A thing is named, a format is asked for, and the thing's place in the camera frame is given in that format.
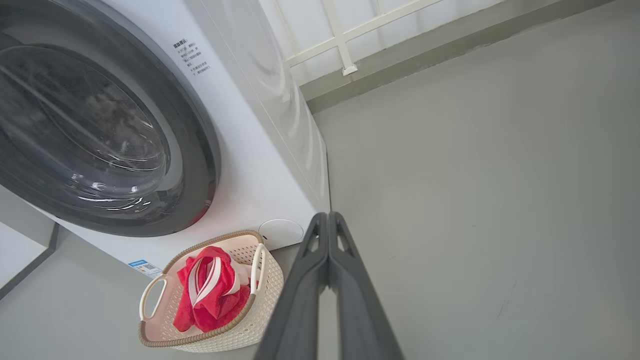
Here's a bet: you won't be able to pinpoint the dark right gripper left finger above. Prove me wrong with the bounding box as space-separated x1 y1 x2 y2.
253 211 331 360

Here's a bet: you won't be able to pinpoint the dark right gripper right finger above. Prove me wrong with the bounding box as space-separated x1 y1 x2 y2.
327 211 406 360

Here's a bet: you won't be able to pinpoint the red and white garment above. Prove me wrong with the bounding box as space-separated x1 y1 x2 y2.
172 245 252 333

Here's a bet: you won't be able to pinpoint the washing machine glass door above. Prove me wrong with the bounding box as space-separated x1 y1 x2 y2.
0 0 222 238

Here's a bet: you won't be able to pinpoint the cream perforated laundry basket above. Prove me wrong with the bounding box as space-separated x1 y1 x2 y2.
138 230 285 353

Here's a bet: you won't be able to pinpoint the white front-load washing machine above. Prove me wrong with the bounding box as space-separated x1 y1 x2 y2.
0 0 331 278

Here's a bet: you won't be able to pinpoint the round white filter cover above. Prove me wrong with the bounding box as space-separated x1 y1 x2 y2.
258 219 304 251

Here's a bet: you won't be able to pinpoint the blue energy label sticker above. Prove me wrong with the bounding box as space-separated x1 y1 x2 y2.
127 259 163 279

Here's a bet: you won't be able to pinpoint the printed black text label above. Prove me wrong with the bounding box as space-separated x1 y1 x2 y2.
172 38 212 77

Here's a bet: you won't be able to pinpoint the white panel with dark edge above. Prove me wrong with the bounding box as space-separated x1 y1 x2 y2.
0 185 60 301

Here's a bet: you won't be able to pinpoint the white window frame bars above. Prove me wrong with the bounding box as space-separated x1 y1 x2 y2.
272 0 446 77

